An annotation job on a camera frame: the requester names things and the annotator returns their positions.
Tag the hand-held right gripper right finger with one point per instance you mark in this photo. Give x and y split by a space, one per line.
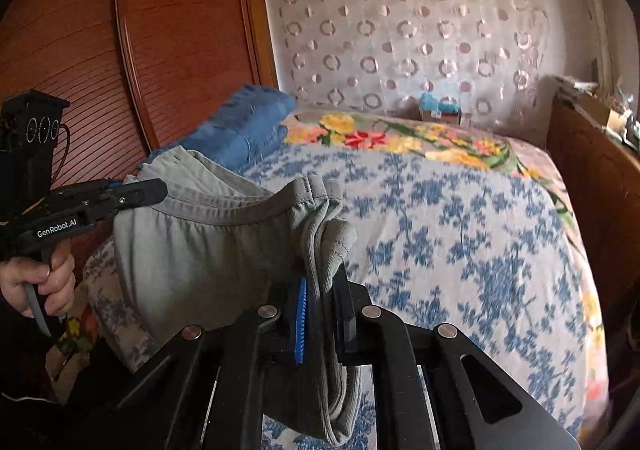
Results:
345 325

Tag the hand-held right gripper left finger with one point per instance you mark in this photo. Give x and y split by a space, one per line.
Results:
301 320

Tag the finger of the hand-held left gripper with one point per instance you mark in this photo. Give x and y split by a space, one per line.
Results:
142 194
85 189

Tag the grey-green pants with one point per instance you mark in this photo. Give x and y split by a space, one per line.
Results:
200 250

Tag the person's left forearm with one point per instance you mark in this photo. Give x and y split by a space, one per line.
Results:
20 355

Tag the person's left hand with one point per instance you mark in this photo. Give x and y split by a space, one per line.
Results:
55 280

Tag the folded blue jeans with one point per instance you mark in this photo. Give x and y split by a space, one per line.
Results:
250 130

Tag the blue floral bedspread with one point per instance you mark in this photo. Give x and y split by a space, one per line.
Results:
450 240

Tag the wooden headboard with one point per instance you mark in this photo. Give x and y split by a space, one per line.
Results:
175 55

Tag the colourful flower blanket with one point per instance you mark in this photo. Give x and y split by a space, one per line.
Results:
400 135

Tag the small cardboard box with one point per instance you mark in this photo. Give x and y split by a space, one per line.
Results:
442 118

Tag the long wooden cabinet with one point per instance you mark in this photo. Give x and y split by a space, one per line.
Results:
590 180

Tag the stack of papers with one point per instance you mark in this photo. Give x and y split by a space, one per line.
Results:
575 85

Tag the open cardboard box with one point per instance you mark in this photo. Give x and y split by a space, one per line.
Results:
602 113

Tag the circle-patterned wall curtain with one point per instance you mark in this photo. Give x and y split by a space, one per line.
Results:
400 30

